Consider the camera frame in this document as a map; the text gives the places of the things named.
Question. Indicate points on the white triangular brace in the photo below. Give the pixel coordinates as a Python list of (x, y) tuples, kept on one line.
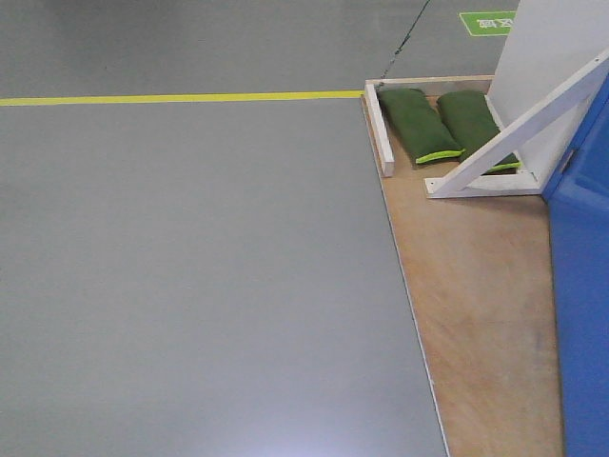
[(470, 179)]

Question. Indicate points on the green sandbag right of pair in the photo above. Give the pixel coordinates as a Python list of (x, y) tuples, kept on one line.
[(468, 118)]

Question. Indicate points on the green floor sign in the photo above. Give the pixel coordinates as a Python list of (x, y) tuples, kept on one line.
[(488, 23)]

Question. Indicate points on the wooden platform with white border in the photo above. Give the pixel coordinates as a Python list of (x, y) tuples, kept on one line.
[(479, 280)]

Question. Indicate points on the white wall panel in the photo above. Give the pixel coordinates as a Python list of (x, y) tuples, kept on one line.
[(549, 42)]

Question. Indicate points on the green sandbag of pair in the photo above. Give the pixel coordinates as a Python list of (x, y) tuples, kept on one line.
[(468, 118), (418, 126)]

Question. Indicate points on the green sandbag left of pair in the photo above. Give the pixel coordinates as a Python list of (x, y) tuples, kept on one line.
[(418, 126)]

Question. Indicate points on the blue door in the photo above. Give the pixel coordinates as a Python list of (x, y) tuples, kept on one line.
[(577, 200)]

